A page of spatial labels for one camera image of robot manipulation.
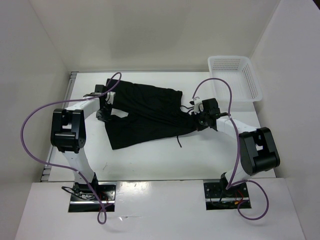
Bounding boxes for black shorts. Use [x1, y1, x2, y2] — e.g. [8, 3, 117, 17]
[104, 79, 196, 150]

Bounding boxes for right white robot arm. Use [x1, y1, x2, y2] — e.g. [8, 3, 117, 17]
[190, 97, 281, 197]

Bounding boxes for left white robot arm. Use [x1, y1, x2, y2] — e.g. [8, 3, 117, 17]
[50, 84, 107, 200]

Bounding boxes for white perforated plastic basket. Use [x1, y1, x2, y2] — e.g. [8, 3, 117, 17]
[207, 55, 263, 103]

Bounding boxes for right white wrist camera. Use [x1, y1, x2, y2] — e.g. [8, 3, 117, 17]
[189, 96, 204, 115]

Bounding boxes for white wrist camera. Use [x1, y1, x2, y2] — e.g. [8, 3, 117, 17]
[189, 96, 204, 115]
[105, 91, 116, 105]

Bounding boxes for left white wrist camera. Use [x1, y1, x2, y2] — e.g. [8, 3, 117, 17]
[105, 91, 116, 105]

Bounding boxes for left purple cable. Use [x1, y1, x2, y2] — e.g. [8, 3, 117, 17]
[19, 71, 123, 224]

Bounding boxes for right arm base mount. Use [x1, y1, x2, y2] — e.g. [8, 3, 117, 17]
[203, 179, 252, 211]

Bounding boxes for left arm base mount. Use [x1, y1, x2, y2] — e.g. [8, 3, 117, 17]
[61, 182, 117, 213]

